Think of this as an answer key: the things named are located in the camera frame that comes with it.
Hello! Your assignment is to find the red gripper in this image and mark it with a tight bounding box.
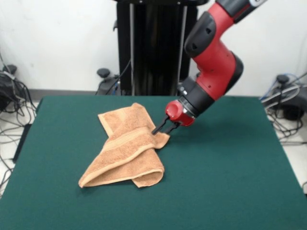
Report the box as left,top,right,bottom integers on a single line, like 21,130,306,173
151,100,195,135

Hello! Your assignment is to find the tan terry towel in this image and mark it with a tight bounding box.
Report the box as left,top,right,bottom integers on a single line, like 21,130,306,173
78,102,171,190

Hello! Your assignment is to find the dark green table cloth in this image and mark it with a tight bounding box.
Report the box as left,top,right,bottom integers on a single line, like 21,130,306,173
0,95,307,230

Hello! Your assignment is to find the black stand base foot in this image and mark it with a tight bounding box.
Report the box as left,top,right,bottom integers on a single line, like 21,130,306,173
261,74,307,120
0,64,32,113

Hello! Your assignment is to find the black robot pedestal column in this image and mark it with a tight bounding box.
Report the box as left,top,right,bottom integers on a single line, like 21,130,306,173
112,0,200,96

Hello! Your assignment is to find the black pedestal foot knob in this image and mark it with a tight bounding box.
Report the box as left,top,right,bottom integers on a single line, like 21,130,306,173
95,68,120,96

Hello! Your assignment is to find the floor cable tangle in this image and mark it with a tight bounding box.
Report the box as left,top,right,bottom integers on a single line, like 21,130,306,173
0,79,36,199
260,71,307,147

